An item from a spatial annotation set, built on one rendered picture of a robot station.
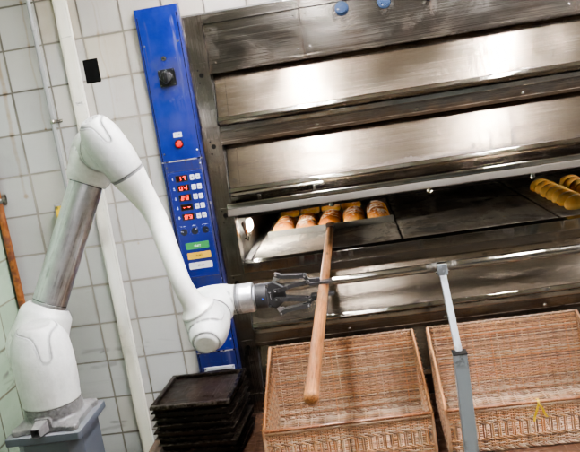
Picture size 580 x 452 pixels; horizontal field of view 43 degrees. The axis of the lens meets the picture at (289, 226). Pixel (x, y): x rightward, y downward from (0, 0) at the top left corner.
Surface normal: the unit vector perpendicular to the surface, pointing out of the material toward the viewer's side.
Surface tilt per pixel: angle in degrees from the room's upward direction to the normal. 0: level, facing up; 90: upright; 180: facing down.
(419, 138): 70
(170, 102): 90
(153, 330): 90
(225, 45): 90
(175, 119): 90
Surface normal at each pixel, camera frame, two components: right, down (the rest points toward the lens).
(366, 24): -0.07, 0.18
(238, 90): -0.12, -0.17
